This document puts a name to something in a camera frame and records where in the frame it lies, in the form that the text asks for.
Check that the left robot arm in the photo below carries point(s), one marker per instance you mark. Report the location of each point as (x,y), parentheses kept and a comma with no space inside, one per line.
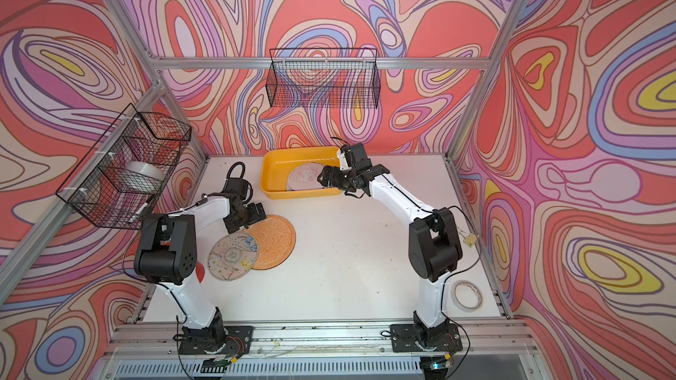
(167,248)

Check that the cream blue doodle coaster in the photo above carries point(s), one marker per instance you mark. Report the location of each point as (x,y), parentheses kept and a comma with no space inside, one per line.
(233,256)

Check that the orange round coaster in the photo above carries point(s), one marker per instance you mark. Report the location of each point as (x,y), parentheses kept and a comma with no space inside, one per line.
(276,240)

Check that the back wall wire basket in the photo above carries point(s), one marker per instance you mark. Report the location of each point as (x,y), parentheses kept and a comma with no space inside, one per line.
(307,77)

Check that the marker pen in basket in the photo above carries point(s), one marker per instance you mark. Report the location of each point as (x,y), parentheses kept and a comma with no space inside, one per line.
(141,213)

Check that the left wall wire basket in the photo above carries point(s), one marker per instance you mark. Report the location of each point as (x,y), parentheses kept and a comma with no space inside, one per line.
(98,195)

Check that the yellow plastic storage box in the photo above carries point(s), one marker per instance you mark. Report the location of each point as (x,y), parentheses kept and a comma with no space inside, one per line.
(278,165)

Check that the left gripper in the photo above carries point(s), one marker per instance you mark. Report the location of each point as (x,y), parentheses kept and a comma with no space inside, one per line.
(234,227)

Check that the wall wire basket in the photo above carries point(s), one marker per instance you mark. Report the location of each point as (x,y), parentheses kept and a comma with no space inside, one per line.
(307,77)
(98,195)

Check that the yellow binder clip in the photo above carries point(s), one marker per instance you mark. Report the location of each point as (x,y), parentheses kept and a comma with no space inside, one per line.
(468,236)

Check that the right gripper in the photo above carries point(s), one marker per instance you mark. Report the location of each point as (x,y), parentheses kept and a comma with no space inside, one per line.
(326,172)

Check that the pale pink cloud coaster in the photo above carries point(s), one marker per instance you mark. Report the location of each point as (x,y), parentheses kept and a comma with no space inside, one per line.
(305,177)

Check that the silver tape roll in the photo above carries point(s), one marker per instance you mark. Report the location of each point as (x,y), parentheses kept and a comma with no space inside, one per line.
(142,178)

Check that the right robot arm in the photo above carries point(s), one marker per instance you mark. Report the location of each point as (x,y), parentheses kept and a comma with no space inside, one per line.
(434,247)

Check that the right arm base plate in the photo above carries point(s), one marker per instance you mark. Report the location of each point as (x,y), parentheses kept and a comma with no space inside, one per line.
(409,338)

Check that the red plastic cup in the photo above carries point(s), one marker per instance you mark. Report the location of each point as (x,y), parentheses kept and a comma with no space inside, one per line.
(200,271)

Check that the white tape roll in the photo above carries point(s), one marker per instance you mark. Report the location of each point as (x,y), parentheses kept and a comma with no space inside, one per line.
(467,296)

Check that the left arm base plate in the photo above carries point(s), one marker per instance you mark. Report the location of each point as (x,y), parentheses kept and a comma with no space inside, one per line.
(236,340)

